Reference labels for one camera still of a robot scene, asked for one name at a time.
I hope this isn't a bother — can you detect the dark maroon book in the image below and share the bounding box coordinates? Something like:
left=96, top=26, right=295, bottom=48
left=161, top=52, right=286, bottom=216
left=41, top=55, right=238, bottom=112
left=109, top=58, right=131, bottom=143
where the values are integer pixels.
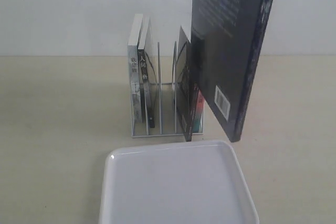
left=175, top=27, right=198, bottom=142

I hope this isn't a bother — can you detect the blue moon cover book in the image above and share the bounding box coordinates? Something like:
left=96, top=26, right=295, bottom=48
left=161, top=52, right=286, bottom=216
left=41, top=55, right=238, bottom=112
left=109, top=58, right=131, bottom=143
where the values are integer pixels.
left=191, top=0, right=273, bottom=142

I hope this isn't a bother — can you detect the red spine book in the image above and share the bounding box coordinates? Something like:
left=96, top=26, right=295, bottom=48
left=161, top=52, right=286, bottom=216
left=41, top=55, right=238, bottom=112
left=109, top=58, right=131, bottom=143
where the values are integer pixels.
left=193, top=91, right=204, bottom=133

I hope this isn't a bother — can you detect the grey white book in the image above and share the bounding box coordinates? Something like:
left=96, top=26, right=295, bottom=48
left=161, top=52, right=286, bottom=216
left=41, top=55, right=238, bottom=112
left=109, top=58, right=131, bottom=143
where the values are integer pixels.
left=127, top=14, right=143, bottom=132

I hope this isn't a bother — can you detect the black spine book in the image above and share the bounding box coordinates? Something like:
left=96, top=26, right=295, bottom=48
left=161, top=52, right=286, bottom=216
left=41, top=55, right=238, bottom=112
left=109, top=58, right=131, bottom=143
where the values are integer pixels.
left=138, top=16, right=158, bottom=129

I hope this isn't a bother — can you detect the white plastic tray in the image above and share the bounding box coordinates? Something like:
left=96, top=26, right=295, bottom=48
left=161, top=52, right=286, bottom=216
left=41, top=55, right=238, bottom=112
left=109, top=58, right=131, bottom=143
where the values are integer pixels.
left=99, top=140, right=259, bottom=223

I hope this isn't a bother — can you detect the white wire book rack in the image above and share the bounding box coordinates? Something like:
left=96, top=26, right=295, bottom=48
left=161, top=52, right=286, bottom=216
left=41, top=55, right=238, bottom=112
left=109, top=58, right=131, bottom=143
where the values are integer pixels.
left=131, top=55, right=204, bottom=137

